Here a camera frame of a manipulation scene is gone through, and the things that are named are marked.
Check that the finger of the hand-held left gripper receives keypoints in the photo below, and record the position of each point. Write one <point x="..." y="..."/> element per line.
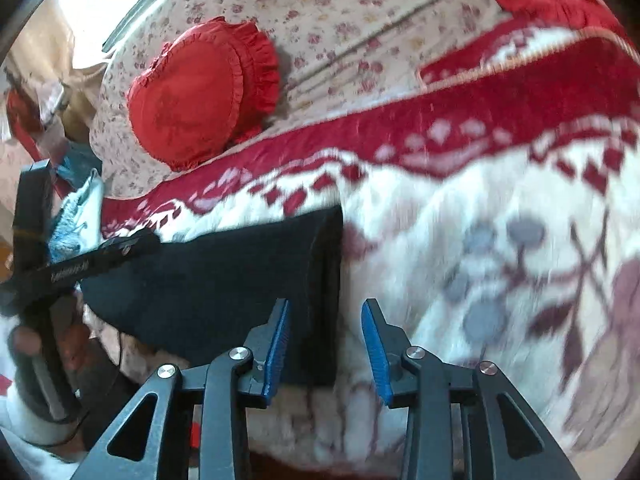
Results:
<point x="135" y="245"/>

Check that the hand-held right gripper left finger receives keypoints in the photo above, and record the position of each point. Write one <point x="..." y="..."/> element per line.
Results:
<point x="275" y="350"/>

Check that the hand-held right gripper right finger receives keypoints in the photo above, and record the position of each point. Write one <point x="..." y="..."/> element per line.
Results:
<point x="377" y="350"/>

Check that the black pants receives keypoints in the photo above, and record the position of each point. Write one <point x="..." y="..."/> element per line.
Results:
<point x="225" y="290"/>

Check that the person's left hand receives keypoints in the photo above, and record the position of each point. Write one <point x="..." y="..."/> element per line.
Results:
<point x="70" y="335"/>

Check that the pale fleece-lined jacket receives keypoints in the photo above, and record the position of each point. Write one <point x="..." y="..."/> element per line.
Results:
<point x="75" y="215"/>

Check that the blue bag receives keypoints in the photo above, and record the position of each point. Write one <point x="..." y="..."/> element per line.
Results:
<point x="77" y="160"/>

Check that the red hanging garment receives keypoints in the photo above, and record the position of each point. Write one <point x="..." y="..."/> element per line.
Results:
<point x="22" y="120"/>

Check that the beige curtain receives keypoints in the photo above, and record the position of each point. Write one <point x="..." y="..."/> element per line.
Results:
<point x="55" y="60"/>

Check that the red heart-shaped frilled pillow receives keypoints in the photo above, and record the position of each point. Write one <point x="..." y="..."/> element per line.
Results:
<point x="195" y="95"/>

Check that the floral bed quilt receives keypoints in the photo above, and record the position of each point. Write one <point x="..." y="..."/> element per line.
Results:
<point x="350" y="30"/>

